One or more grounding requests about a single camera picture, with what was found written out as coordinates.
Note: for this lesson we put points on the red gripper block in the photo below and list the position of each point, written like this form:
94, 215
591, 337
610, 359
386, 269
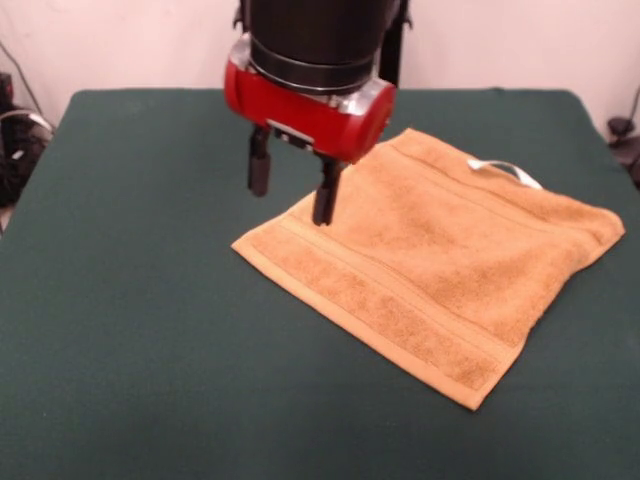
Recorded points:
310, 120

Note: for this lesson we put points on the orange terry towel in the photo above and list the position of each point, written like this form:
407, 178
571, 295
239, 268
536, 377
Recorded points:
440, 270

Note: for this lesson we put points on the dark green table cloth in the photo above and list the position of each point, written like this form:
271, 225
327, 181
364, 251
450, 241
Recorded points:
125, 300

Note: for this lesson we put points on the small black power box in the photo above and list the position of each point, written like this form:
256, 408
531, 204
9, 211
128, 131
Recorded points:
5, 90

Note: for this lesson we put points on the black clamp base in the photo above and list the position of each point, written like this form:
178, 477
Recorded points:
625, 145

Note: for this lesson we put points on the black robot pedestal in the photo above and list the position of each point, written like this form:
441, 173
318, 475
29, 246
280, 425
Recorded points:
392, 50

